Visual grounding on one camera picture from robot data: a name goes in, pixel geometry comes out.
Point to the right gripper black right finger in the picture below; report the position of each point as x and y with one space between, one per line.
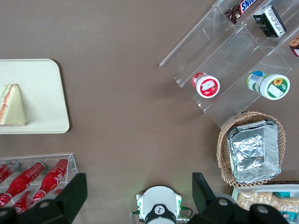
215 210

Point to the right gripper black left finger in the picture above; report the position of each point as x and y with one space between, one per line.
51 210

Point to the triangular sandwich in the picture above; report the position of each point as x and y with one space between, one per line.
14 107

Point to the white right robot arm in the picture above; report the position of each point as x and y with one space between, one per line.
158 198

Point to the white rectangular snack tray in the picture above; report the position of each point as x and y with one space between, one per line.
257 187

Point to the light wicker basket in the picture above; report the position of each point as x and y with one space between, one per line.
222 149

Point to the beige rectangular tray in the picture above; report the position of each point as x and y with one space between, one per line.
44 93

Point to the red cola bottle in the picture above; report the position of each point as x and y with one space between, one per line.
23 201
23 178
4 173
54 175

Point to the clear rice cracker bag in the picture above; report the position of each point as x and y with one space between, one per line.
254 200
289 203

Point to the clear acrylic bottle rack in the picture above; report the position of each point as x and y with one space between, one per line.
72 163

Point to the small teal snack pack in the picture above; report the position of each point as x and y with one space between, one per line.
281 194

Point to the aluminium foil container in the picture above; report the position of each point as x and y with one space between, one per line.
252 151

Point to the teal snack box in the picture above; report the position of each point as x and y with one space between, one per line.
287 215

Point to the red lid yogurt cup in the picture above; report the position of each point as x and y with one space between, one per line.
208 87

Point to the green lid yogurt cup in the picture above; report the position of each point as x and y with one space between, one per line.
273 87

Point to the clear acrylic stepped shelf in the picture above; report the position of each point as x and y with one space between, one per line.
233 51

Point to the red cookie box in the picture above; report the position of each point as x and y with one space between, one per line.
294 46

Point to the small black carton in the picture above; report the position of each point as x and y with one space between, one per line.
269 22

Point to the Snickers chocolate bar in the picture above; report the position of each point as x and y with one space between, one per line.
240 9

